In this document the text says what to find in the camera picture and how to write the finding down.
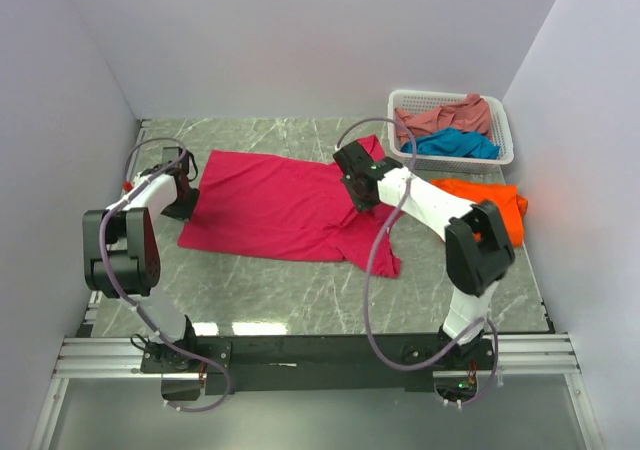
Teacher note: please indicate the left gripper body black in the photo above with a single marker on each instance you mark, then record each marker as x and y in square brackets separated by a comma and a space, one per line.
[183, 208]

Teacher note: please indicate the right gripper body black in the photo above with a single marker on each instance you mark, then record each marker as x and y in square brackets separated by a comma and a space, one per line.
[359, 203]

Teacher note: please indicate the magenta pink t-shirt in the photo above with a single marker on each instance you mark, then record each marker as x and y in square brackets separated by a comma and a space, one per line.
[268, 206]

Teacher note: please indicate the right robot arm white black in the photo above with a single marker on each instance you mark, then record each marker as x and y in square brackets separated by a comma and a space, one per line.
[478, 250]

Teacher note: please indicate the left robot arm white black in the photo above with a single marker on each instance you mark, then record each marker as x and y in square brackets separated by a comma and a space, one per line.
[122, 259]

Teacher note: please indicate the white plastic laundry basket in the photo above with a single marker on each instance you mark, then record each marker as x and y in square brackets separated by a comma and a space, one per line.
[420, 101]

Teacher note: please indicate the blue t-shirt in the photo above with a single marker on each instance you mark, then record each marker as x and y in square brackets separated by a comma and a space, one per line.
[452, 142]

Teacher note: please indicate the salmon pink t-shirt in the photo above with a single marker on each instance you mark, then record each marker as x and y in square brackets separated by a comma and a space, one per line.
[472, 114]

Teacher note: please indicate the folded orange t-shirt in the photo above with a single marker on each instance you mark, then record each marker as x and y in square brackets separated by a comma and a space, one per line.
[512, 206]

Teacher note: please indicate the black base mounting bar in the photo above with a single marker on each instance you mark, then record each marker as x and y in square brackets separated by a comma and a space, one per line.
[308, 362]

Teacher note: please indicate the aluminium frame rail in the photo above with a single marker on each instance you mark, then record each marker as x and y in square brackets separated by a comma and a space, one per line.
[115, 358]

